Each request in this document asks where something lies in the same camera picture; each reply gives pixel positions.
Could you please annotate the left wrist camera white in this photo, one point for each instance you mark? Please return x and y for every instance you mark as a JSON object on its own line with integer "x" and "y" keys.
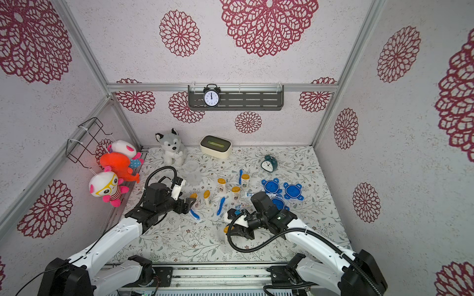
{"x": 176, "y": 188}

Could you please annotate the black wall alarm clock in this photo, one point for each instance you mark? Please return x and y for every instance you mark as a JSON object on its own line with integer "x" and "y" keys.
{"x": 211, "y": 95}

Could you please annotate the black wire wall basket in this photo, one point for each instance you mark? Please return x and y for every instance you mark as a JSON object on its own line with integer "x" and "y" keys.
{"x": 91, "y": 132}

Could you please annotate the orange red plush toy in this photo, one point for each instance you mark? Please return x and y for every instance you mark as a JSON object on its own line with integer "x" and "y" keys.
{"x": 119, "y": 164}

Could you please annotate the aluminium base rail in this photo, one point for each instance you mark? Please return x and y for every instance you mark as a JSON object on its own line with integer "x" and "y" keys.
{"x": 208, "y": 279}

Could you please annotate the white pink plush upper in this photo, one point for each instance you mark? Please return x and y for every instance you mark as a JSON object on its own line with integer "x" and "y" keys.
{"x": 124, "y": 148}

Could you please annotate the clear plastic cup right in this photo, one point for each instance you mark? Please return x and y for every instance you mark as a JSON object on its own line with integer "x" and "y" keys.
{"x": 192, "y": 174}

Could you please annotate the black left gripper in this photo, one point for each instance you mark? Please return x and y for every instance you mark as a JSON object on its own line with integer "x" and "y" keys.
{"x": 181, "y": 205}

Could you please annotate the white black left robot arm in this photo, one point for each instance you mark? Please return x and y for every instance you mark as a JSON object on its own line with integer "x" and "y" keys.
{"x": 83, "y": 274}

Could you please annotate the grey husky plush toy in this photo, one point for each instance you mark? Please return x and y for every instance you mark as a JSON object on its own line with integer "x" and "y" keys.
{"x": 174, "y": 151}

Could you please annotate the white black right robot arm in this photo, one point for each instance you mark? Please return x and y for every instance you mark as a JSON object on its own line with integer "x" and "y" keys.
{"x": 325, "y": 264}

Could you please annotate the cream tissue box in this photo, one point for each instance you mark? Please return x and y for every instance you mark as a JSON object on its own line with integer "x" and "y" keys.
{"x": 216, "y": 147}

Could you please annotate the white plush with glasses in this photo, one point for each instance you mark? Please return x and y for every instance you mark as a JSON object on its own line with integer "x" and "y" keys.
{"x": 108, "y": 186}

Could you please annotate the grey metal wall shelf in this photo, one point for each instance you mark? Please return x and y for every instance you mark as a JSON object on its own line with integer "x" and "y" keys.
{"x": 240, "y": 100}

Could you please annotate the green teal alarm clock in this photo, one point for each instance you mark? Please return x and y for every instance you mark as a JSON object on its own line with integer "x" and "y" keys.
{"x": 269, "y": 164}

